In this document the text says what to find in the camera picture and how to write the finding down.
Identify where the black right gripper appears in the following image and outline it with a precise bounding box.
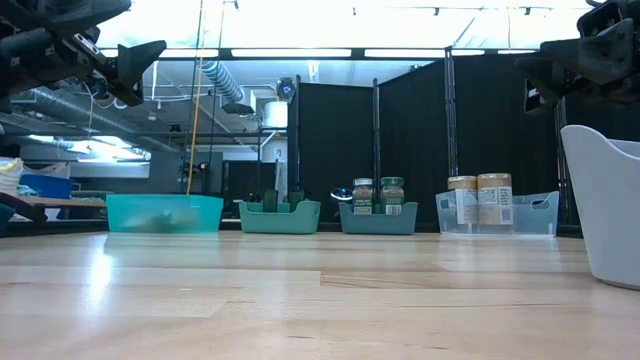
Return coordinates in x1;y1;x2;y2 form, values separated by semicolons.
514;18;640;107

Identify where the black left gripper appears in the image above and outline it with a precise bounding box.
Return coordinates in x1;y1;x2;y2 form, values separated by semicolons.
0;22;168;114

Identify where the white plastic bin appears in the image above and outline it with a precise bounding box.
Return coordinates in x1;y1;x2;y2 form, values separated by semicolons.
559;124;640;291

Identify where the gold label spice jar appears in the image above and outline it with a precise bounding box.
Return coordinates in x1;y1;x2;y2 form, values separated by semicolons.
446;175;480;226
476;172;515;227

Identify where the green lid spice jar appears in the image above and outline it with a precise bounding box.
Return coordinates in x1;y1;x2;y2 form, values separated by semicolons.
379;176;406;216
351;177;375;216

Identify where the black partition pole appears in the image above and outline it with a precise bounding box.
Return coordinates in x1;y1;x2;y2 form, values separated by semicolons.
551;97;569;226
372;77;382;201
444;45;459;179

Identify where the black lamp shade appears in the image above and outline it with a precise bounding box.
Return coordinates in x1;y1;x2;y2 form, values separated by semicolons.
221;101;256;116

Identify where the teal translucent bin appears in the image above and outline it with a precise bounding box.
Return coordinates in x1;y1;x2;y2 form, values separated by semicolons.
105;194;225;235

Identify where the blue storage bin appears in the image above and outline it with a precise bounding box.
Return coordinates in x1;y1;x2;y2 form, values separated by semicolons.
19;173;74;200

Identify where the white cylinder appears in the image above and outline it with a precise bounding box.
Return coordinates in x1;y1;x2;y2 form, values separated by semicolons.
262;100;289;129

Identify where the black shelf rack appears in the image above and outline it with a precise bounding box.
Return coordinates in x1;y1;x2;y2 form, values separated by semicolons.
219;127;296;204

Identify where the round black blue device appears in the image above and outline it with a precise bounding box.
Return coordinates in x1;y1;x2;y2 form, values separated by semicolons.
275;76;298;104

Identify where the wooden background table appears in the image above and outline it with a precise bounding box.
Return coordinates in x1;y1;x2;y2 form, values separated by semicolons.
0;192;107;236

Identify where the clear plastic bin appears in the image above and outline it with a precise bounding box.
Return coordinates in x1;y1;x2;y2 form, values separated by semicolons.
435;189;561;237

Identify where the pale plastic bag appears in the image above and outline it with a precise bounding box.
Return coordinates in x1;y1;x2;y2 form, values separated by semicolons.
0;156;25;196

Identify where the green plastic bin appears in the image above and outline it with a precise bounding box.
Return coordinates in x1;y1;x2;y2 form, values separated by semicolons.
238;199;322;236

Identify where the blue-grey plastic bin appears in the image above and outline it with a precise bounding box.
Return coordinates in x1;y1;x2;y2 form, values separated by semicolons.
338;201;419;236

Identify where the white cable loop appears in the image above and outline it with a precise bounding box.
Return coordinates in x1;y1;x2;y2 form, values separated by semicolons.
97;94;131;111

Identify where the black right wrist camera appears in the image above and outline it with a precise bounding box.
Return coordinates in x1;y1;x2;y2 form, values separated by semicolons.
576;0;632;37

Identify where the yellow hanging cable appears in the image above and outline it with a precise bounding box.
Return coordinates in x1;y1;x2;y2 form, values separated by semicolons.
186;0;207;196

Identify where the grey ceiling duct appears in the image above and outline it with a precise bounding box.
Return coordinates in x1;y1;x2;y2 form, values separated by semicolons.
0;84;179;157

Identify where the ribbed flexible hose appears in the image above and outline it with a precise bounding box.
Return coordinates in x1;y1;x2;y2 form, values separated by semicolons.
199;59;246;103

